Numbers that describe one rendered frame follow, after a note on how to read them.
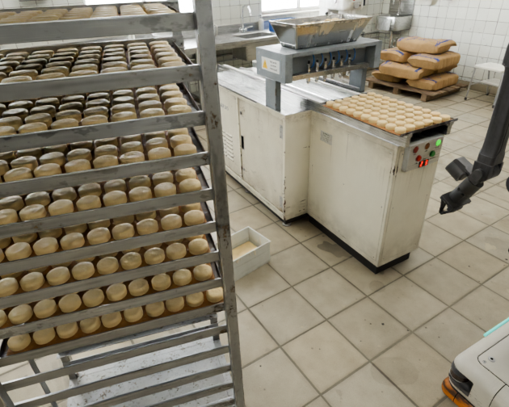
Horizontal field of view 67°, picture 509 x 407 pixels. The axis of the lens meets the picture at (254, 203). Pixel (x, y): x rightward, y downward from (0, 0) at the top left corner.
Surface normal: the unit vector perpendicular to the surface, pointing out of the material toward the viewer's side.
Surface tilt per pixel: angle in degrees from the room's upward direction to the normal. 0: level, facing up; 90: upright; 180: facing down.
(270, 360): 0
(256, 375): 0
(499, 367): 0
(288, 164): 90
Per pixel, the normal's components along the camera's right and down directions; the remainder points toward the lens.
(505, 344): -0.04, -0.85
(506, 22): -0.84, 0.30
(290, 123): 0.49, 0.43
